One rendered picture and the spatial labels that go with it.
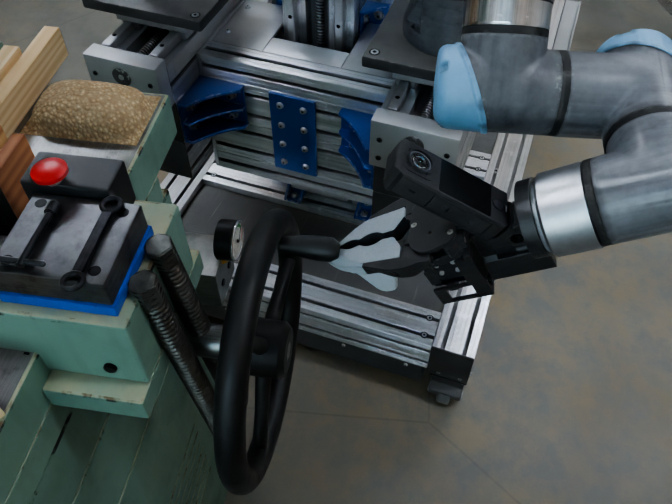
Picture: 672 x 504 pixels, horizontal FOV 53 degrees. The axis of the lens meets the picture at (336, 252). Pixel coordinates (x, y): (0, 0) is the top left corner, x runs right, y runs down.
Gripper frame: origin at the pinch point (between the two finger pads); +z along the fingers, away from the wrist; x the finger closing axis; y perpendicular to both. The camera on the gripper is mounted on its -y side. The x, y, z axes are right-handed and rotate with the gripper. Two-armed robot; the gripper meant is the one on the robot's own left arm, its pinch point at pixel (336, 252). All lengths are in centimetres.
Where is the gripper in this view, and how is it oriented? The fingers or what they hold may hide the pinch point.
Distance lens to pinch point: 66.9
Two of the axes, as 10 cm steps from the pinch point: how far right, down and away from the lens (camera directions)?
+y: 5.1, 6.0, 6.2
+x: 1.5, -7.7, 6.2
